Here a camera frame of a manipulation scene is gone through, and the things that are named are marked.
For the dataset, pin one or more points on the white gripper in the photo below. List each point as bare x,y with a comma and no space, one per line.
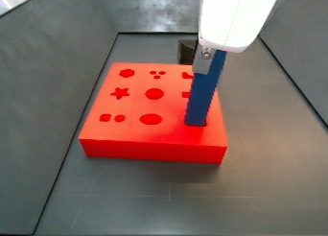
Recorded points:
230,25

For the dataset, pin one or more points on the blue rectangular block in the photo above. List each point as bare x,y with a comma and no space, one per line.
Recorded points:
202,92

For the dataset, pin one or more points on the black curved fixture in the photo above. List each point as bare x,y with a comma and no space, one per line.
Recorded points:
187,48

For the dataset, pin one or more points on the red shape-sorting board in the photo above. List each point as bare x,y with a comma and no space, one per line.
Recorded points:
137,119

